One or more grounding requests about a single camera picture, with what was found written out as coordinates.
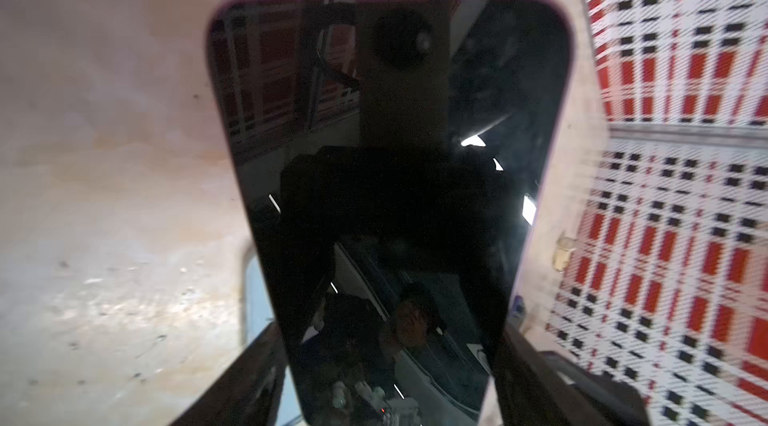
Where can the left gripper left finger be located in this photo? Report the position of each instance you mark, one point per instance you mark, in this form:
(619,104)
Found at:
(249,391)

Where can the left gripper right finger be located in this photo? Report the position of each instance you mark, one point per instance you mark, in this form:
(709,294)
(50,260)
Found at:
(545,388)

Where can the black phone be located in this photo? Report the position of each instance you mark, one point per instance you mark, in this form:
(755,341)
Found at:
(389,154)

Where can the light blue case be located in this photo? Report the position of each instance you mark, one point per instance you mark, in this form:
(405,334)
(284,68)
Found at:
(257,315)

